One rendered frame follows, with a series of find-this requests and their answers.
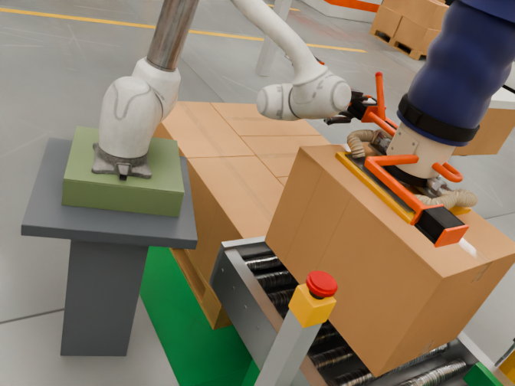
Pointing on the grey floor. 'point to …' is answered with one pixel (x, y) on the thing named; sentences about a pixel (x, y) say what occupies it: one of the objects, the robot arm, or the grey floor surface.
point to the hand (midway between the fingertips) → (363, 106)
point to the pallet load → (409, 24)
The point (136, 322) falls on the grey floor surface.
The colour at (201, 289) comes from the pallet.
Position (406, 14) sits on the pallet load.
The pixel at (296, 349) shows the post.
